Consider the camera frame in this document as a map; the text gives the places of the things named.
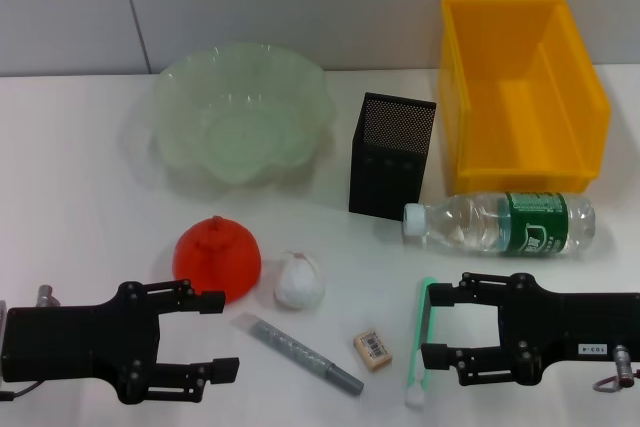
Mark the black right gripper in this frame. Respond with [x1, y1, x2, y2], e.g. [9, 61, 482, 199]
[420, 271, 640, 388]

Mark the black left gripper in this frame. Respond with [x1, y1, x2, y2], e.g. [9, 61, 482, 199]
[0, 277, 241, 405]

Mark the white paper ball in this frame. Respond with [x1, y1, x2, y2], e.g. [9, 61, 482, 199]
[272, 249, 327, 309]

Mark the clear green-label water bottle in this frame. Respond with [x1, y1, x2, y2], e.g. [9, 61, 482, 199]
[402, 190, 597, 259]

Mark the green utility knife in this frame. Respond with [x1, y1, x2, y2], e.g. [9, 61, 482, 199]
[403, 276, 440, 407]

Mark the beige eraser with barcode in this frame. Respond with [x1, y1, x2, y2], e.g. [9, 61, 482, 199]
[352, 329, 394, 373]

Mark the grey glitter pen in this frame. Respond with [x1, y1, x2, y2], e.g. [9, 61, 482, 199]
[232, 313, 365, 397]

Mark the black mesh pen holder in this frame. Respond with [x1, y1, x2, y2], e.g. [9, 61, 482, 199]
[348, 91, 437, 222]

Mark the pale green glass fruit bowl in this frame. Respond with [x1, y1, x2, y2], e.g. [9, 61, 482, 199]
[149, 41, 336, 196]

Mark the yellow plastic bin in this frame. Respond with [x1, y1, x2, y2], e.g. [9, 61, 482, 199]
[439, 0, 612, 194]

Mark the left gripper cable with plug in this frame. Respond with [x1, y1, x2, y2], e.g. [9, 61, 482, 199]
[0, 284, 61, 401]

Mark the gripper cable with plug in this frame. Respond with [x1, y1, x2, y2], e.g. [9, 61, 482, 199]
[592, 344, 640, 393]
[0, 284, 61, 401]

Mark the right gripper cable with plug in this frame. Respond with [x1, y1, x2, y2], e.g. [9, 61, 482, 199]
[592, 344, 640, 393]

